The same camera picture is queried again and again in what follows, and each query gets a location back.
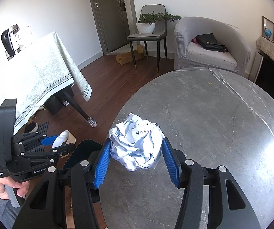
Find black and silver kettle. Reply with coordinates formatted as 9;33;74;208
1;24;21;60

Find black handbag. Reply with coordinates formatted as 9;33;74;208
195;33;228;53

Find dark canvas shoe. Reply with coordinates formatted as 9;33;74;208
24;122;38;134

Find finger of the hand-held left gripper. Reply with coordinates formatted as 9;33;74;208
20;144;77;165
12;134;59;151

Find grey ribbed doormat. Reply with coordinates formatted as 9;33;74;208
24;122;50;153

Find black stool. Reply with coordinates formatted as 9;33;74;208
45;86;74;115

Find green bonsai plant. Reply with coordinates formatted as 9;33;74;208
138;11;182;24

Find flat cardboard box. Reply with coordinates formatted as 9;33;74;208
115;44;144;65

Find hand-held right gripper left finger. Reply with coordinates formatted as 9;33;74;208
12;138;112;229

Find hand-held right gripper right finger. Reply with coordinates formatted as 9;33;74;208
162;138;262;229

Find black table leg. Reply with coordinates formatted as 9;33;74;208
64;92;91;122

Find grey door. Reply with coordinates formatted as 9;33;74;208
87;0;137;54

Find white patterned tablecloth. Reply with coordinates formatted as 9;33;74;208
0;31;93;148

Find wooden picture frame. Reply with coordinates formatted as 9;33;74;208
261;16;274;40

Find grey armchair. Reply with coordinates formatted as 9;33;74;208
174;17;252;75

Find white paper ball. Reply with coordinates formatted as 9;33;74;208
108;113;165;172

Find white plant pot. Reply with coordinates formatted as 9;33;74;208
136;22;156;35

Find grey dining chair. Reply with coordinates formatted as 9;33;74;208
127;4;168;73

